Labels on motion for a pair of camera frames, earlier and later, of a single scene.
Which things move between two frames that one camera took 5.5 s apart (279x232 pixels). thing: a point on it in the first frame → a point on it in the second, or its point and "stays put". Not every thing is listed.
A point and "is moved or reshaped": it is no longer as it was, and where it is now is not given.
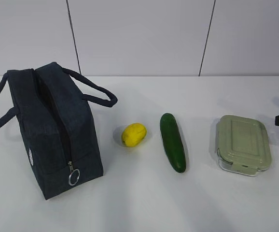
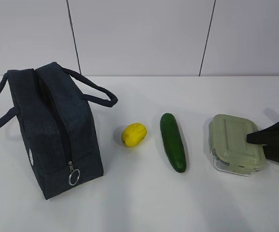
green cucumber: (172, 138) stays put
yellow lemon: (133, 134) stays put
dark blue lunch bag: (61, 137) stays put
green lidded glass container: (243, 145) is moved or reshaped
